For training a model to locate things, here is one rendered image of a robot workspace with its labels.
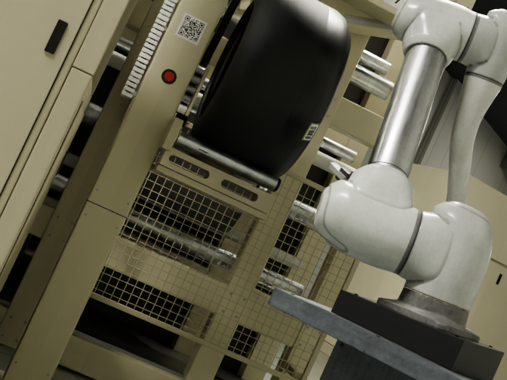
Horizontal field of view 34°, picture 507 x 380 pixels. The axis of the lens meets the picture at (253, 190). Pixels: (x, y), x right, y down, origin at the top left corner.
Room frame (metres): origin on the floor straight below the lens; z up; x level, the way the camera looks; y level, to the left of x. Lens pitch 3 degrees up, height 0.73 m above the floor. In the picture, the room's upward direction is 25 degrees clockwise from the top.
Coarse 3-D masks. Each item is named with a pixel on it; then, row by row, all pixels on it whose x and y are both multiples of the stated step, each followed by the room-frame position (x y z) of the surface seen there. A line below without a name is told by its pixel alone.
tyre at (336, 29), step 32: (256, 0) 2.54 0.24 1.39; (288, 0) 2.43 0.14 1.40; (256, 32) 2.38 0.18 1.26; (288, 32) 2.37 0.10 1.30; (320, 32) 2.41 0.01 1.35; (224, 64) 2.83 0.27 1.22; (256, 64) 2.35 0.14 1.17; (288, 64) 2.36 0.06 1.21; (320, 64) 2.38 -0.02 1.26; (224, 96) 2.40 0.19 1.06; (256, 96) 2.37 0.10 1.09; (288, 96) 2.37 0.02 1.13; (320, 96) 2.39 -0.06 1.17; (192, 128) 2.69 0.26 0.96; (224, 128) 2.44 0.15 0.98; (256, 128) 2.42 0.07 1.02; (288, 128) 2.41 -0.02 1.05; (256, 160) 2.50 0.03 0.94; (288, 160) 2.49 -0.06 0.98
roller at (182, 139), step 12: (180, 132) 2.47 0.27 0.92; (180, 144) 2.47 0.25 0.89; (192, 144) 2.47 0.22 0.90; (204, 144) 2.48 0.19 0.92; (204, 156) 2.49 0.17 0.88; (216, 156) 2.48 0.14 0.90; (228, 156) 2.50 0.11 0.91; (228, 168) 2.50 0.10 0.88; (240, 168) 2.50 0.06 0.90; (252, 168) 2.51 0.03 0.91; (252, 180) 2.52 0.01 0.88; (264, 180) 2.52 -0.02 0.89; (276, 180) 2.52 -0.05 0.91
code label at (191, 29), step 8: (184, 16) 2.51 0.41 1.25; (192, 16) 2.52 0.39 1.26; (184, 24) 2.51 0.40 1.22; (192, 24) 2.52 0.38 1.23; (200, 24) 2.52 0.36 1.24; (176, 32) 2.51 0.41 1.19; (184, 32) 2.52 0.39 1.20; (192, 32) 2.52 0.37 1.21; (200, 32) 2.52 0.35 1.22; (192, 40) 2.52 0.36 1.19
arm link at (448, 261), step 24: (432, 216) 1.83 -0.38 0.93; (456, 216) 1.81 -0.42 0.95; (480, 216) 1.82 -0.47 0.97; (432, 240) 1.80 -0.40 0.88; (456, 240) 1.80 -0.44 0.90; (480, 240) 1.80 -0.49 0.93; (408, 264) 1.82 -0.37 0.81; (432, 264) 1.80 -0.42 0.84; (456, 264) 1.79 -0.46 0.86; (480, 264) 1.81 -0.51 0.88; (432, 288) 1.81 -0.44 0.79; (456, 288) 1.80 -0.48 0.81; (480, 288) 1.84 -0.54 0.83
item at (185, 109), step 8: (152, 56) 2.90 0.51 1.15; (144, 72) 3.01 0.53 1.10; (200, 72) 2.94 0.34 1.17; (192, 80) 2.93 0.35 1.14; (200, 80) 2.93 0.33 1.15; (192, 88) 2.94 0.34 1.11; (200, 88) 2.93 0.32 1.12; (184, 96) 2.93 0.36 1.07; (192, 96) 2.99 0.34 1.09; (184, 104) 3.06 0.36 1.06; (192, 104) 2.93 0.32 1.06; (176, 112) 3.06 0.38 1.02; (184, 112) 2.94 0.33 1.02
